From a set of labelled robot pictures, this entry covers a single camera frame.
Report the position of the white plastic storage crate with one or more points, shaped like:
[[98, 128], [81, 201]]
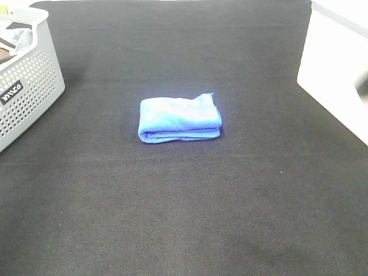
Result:
[[334, 61]]

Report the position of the black table mat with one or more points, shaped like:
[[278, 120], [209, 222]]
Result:
[[281, 191]]

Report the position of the grey towel in basket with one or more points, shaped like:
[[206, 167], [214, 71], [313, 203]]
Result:
[[16, 40]]

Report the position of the blue microfiber towel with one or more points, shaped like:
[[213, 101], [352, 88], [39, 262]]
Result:
[[165, 119]]

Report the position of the grey perforated laundry basket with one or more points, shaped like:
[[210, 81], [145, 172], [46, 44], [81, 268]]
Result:
[[31, 81]]

